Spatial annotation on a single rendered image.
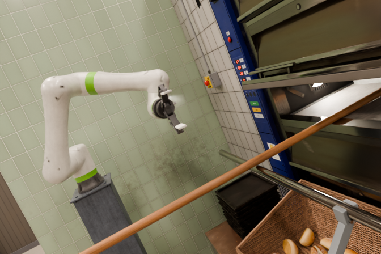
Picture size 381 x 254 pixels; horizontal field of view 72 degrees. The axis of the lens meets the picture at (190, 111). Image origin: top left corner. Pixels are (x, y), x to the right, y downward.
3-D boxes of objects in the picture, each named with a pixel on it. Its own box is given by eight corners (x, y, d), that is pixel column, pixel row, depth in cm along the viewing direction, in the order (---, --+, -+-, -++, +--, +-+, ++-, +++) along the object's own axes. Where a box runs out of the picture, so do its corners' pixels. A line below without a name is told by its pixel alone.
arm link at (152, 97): (168, 118, 134) (146, 118, 131) (167, 93, 133) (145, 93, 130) (174, 119, 120) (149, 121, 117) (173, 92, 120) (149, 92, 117)
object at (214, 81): (216, 85, 195) (211, 72, 194) (221, 84, 186) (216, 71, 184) (208, 89, 193) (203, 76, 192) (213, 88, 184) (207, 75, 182)
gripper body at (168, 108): (168, 96, 113) (173, 95, 104) (176, 113, 114) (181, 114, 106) (152, 102, 111) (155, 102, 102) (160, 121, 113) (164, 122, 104)
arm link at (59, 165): (36, 185, 126) (32, 75, 112) (58, 170, 142) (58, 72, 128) (60, 191, 124) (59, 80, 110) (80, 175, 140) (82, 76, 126)
